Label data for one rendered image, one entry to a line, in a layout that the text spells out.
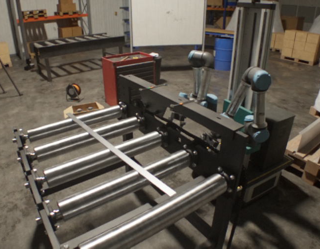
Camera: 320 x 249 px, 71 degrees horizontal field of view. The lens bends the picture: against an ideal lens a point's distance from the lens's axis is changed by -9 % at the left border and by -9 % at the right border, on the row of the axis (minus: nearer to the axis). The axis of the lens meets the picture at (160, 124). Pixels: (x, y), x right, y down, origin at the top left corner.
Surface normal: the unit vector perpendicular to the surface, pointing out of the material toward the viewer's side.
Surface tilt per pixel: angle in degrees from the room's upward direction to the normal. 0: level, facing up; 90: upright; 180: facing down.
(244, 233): 0
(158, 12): 90
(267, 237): 0
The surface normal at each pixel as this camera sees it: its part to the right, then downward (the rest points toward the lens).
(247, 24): -0.87, 0.22
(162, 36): 0.20, 0.45
